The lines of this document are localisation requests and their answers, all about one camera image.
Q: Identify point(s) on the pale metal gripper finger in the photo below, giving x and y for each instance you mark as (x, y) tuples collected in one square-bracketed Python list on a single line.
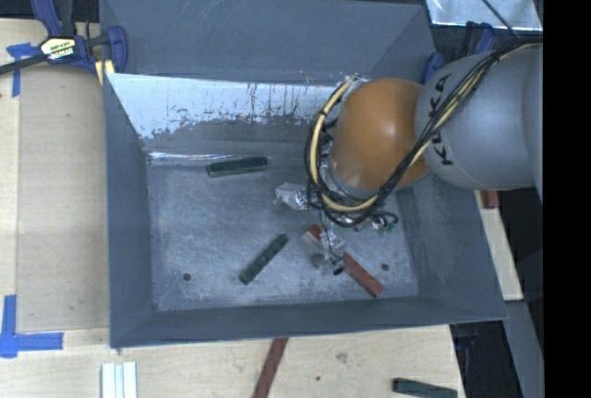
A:
[(333, 244), (312, 240)]

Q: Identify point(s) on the red-brown flat block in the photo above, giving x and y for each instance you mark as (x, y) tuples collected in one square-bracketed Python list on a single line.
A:
[(365, 278), (270, 366)]

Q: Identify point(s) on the dark green flat block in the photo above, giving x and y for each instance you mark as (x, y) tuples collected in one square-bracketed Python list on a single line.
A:
[(237, 166), (263, 259), (422, 388)]

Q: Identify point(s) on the grey metal bin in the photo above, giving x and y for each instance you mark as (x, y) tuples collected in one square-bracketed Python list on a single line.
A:
[(208, 225)]

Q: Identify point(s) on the black cylinder on white bracket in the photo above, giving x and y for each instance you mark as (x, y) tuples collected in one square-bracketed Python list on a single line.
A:
[(338, 269)]

